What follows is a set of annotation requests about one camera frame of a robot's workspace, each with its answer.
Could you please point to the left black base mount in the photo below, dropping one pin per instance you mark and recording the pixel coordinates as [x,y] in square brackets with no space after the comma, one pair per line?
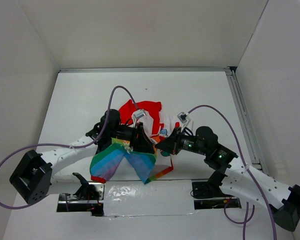
[87,197]

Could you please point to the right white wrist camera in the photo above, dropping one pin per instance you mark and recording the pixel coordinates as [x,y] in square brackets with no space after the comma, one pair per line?
[184,119]

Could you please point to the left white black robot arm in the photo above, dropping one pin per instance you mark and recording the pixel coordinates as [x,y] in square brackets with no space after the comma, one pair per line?
[38,174]

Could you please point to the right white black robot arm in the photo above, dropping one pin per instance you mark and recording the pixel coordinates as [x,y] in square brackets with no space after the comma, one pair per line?
[232,177]

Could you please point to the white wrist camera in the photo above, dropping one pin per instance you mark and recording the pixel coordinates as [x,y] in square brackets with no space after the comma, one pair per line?
[184,119]
[138,114]

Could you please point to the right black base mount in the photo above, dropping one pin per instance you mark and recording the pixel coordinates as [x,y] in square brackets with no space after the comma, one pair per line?
[208,195]

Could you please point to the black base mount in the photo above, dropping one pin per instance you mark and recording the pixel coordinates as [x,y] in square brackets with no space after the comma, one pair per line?
[87,197]
[208,195]

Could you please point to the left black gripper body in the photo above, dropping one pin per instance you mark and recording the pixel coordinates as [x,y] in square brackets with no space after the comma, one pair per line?
[126,133]

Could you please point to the aluminium frame rail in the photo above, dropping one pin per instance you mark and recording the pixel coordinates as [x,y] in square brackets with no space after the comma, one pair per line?
[211,96]

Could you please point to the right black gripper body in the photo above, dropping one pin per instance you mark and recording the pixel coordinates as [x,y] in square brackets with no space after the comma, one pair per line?
[187,142]

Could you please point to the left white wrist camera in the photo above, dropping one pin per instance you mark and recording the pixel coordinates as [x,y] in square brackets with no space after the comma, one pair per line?
[138,114]

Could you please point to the colourful rainbow children's jacket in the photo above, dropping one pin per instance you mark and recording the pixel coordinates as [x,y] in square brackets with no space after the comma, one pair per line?
[112,151]

